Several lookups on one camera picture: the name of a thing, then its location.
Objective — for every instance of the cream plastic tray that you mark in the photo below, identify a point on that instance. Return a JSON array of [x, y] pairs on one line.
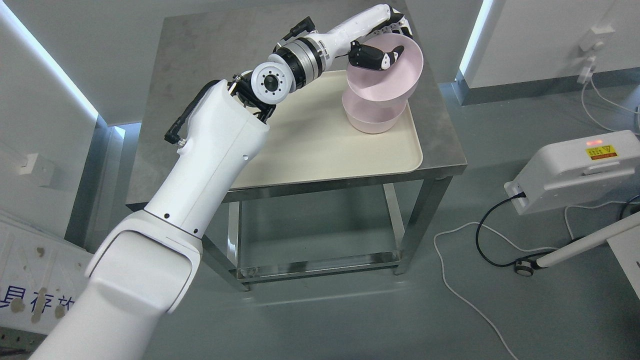
[[311, 140]]

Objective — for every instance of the white sign board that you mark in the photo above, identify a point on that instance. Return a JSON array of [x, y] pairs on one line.
[[42, 276]]

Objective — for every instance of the white wall socket plug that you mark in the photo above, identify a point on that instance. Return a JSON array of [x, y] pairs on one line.
[[594, 40]]

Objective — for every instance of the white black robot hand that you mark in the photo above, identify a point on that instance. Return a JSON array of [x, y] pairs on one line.
[[370, 35]]

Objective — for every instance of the pink bowl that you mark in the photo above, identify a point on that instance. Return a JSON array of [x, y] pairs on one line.
[[370, 118], [394, 85]]

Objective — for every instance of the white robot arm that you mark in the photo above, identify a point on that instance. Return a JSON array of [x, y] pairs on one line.
[[146, 264]]

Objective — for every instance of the stainless steel table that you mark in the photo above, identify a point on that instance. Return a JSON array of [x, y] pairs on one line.
[[242, 51]]

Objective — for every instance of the white stand leg with caster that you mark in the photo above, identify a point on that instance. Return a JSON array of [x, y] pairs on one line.
[[527, 267]]

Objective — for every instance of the white device box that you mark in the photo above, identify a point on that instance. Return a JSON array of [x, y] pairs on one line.
[[573, 172]]

